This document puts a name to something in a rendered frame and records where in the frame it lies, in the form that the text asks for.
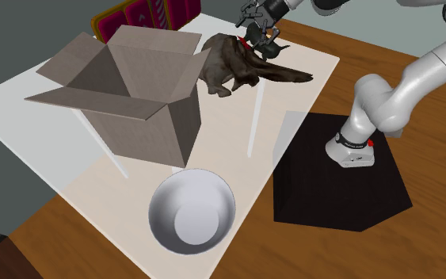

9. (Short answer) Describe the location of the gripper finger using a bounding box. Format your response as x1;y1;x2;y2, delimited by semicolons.
235;0;265;29
258;18;280;48

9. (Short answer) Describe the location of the open brown cardboard box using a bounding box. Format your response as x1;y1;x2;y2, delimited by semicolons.
24;25;212;170

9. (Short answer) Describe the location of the white bowl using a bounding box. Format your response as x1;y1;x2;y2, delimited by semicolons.
147;168;237;256

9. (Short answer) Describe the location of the small dark animal figure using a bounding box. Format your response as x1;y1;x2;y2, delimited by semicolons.
244;24;291;62

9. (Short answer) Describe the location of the dark brown dog figure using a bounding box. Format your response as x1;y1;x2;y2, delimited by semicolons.
198;32;314;98

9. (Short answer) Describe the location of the glass table with white legs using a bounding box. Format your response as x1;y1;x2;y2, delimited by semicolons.
0;13;341;279

